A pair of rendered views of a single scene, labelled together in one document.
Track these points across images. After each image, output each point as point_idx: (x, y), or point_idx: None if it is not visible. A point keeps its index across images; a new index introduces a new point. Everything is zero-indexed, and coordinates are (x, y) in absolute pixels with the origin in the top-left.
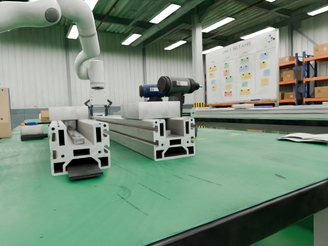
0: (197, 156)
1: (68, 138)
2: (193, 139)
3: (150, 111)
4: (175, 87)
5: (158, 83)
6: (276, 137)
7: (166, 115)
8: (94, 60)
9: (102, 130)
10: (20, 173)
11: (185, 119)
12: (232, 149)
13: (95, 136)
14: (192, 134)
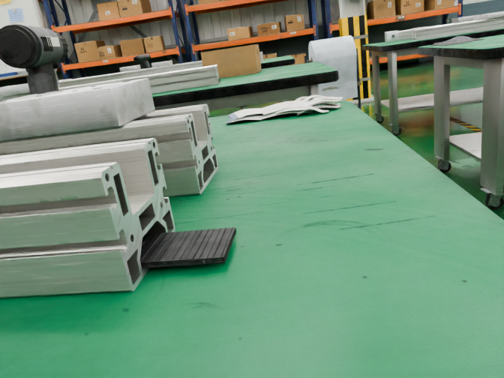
0: (229, 168)
1: None
2: None
3: (127, 104)
4: (47, 51)
5: (1, 44)
6: (215, 122)
7: (143, 111)
8: None
9: (154, 157)
10: (4, 349)
11: (203, 109)
12: (230, 148)
13: (151, 172)
14: (211, 134)
